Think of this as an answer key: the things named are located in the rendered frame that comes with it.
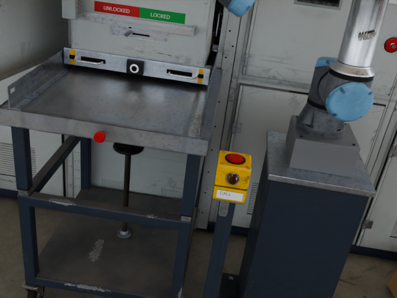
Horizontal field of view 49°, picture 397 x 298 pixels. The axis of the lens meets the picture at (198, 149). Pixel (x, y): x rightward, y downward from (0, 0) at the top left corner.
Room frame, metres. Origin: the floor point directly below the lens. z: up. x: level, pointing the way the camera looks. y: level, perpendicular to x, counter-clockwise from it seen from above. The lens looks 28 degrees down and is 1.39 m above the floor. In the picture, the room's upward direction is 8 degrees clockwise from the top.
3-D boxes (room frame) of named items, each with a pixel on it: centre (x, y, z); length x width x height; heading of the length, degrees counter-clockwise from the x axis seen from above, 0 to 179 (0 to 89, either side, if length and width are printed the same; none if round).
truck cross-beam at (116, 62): (1.55, 0.26, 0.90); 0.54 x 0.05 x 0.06; 87
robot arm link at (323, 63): (1.28, -0.37, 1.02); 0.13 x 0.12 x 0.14; 2
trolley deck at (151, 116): (1.46, 0.27, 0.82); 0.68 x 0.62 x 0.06; 178
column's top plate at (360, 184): (1.27, -0.39, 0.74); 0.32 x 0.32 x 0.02; 86
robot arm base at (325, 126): (1.28, -0.37, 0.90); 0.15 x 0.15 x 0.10
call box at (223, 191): (0.91, -0.09, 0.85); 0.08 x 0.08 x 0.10; 88
